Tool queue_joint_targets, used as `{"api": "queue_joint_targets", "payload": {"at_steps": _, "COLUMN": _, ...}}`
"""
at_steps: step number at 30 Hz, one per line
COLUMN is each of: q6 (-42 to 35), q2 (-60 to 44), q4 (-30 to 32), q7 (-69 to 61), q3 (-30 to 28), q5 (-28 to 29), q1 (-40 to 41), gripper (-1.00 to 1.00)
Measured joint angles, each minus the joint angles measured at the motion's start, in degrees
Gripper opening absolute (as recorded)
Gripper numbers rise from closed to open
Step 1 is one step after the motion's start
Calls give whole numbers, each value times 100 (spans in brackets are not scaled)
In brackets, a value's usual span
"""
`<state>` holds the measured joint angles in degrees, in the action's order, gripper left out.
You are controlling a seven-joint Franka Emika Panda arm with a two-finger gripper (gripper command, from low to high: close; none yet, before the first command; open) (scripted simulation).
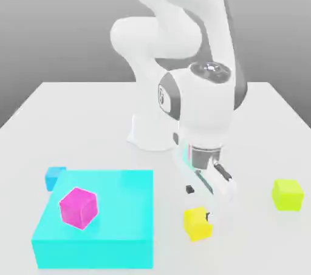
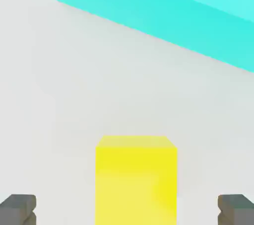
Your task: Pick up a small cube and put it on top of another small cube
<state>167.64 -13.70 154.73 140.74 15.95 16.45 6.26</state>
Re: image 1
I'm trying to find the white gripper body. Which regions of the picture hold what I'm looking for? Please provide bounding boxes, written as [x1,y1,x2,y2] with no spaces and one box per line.
[173,143,220,210]

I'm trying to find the small yellow cube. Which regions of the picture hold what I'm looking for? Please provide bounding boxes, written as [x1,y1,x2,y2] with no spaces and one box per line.
[183,206,214,242]

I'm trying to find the small lime green cube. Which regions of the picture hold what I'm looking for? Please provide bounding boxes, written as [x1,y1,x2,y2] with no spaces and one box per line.
[271,178,305,212]

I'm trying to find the small magenta cube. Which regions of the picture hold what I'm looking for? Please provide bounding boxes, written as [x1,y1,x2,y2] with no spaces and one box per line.
[59,186,99,231]

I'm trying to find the small blue cube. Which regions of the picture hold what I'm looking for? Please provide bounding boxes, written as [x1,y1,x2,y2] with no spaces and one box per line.
[44,166,67,192]

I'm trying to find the large cyan box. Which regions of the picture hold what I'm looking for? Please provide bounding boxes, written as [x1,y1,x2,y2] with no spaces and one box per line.
[31,169,154,270]

